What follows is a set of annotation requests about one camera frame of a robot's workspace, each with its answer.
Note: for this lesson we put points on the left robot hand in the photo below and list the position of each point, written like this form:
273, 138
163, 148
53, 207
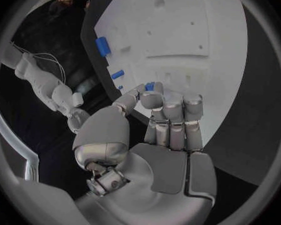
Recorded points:
164, 168

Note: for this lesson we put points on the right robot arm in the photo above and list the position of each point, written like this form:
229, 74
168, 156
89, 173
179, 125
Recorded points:
40, 82

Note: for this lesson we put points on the person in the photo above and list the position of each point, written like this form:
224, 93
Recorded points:
65, 1

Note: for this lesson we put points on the blue cylinder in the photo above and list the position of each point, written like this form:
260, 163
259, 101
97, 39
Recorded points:
117, 74

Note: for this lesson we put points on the blue plug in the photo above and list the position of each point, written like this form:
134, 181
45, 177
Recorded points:
150, 86

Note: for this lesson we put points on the blue block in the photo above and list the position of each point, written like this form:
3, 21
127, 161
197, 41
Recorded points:
103, 46

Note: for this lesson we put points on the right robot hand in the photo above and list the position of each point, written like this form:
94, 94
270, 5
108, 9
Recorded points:
78, 119

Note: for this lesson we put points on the white task board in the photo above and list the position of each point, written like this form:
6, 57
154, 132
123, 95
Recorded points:
178, 31

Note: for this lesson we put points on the small blue peg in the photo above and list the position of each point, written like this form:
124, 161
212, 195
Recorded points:
120, 87

